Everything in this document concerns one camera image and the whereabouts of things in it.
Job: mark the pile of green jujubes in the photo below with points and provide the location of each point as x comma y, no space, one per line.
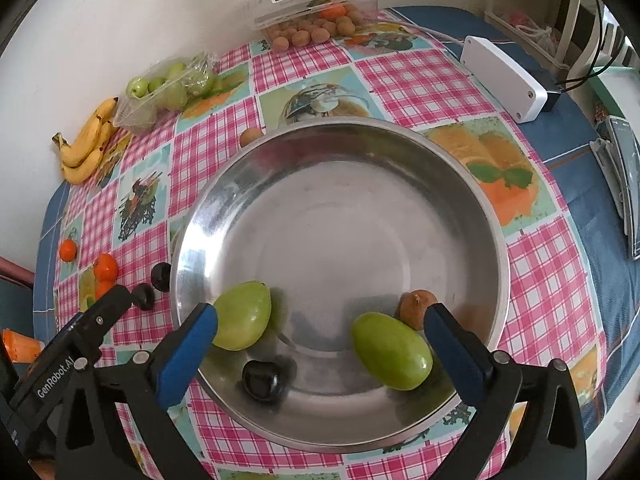
175,95

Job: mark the large green mango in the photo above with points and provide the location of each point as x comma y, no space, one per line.
392,350

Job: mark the small brown longan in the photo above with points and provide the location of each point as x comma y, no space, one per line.
251,136

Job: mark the reddish wooden rail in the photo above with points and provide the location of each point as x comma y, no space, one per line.
15,271

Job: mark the black power adapter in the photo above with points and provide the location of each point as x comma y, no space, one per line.
552,97

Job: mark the orange and white cup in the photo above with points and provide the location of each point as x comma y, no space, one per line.
20,346

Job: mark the white mesh bag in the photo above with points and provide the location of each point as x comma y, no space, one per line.
537,35

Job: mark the white wooden shelf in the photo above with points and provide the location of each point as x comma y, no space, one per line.
574,15

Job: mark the orange tangerine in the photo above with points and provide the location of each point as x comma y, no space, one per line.
334,11
68,250
104,288
106,266

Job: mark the large steel bowl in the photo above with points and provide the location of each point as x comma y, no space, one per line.
350,240

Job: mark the white lattice panel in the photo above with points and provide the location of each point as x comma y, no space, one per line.
617,42

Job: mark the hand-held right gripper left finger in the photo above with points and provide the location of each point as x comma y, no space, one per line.
187,345

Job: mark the clear plastic tray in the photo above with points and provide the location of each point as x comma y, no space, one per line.
135,115

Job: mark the grey plastic holder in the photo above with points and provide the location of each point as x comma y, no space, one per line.
607,160

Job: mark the blue plaid cloth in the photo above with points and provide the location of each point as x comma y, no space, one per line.
600,260

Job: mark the bunch of yellow bananas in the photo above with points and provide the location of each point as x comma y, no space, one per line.
87,150

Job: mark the pile of brown longans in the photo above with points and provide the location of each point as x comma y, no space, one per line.
302,37

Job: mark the dark purple plum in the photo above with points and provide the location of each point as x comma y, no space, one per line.
261,379
161,276
144,297

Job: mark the grey handheld device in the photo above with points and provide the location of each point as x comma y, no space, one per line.
629,175

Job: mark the green shallow box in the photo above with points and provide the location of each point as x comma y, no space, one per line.
622,90

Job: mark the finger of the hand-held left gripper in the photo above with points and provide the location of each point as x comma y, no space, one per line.
107,310
65,332

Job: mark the large brown longan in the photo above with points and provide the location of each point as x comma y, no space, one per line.
415,306

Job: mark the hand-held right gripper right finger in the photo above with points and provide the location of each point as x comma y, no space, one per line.
457,355

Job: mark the white plastic device box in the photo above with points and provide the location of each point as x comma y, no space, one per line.
500,75

